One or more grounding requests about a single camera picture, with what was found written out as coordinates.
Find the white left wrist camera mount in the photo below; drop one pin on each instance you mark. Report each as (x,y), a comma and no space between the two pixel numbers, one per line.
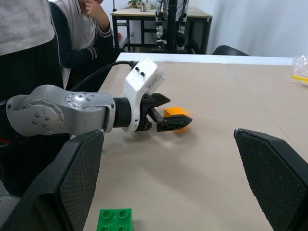
(144,74)

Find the metal cup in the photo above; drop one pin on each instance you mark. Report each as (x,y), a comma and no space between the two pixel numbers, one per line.
(144,7)

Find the black and white robot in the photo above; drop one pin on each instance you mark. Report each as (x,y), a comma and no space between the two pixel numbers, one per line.
(171,24)

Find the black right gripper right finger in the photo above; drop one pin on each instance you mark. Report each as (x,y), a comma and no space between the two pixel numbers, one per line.
(276,178)

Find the black chair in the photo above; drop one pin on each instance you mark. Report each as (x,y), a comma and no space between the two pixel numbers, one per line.
(228,51)

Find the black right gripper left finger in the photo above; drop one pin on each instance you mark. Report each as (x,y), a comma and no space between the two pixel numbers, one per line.
(48,192)

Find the seated person in grey vest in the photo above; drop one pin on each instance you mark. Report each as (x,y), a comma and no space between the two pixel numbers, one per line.
(79,31)

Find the green studded cube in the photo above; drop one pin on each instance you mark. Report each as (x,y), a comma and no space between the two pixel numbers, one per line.
(113,223)

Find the seated person's hand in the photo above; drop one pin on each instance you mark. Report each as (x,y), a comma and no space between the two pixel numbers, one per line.
(97,12)

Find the clear plastic bag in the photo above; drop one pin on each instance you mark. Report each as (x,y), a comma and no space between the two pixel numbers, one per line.
(300,65)

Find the standing person in grey top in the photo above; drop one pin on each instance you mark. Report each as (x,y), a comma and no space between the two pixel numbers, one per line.
(24,21)

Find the yellow stick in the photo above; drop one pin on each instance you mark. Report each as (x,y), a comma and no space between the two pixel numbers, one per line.
(299,78)

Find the black-framed wooden table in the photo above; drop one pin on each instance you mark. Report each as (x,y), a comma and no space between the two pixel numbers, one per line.
(192,13)

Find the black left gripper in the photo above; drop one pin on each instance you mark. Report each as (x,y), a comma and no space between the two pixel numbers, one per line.
(145,113)

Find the orange cube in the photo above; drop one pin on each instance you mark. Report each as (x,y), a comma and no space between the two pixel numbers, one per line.
(174,110)

